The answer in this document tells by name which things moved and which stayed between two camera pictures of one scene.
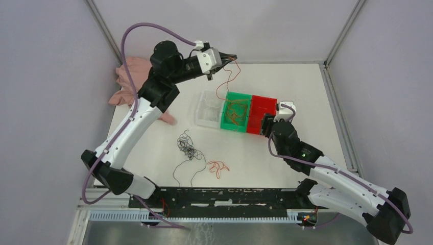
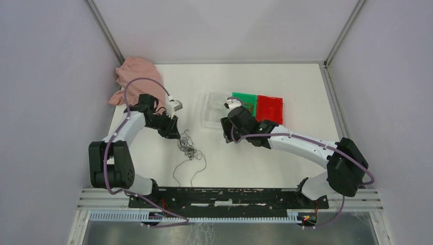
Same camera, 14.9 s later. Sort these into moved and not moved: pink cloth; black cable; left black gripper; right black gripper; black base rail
Moved: left black gripper; right black gripper
Not moved: pink cloth; black base rail; black cable
